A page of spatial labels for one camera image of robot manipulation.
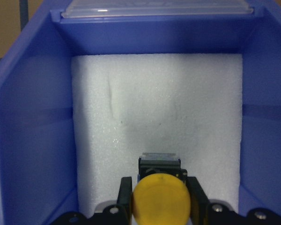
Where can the yellow push button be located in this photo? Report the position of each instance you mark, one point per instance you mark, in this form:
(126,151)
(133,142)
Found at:
(161,196)

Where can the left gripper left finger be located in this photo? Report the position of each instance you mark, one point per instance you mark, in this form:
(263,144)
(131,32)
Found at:
(125,197)

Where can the blue bin with foam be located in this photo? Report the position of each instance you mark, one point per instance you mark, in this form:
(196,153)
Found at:
(37,151)

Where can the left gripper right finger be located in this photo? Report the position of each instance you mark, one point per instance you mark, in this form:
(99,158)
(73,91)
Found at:
(199,201)

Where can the white foam pad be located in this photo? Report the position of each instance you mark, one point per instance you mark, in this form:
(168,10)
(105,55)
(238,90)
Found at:
(187,104)

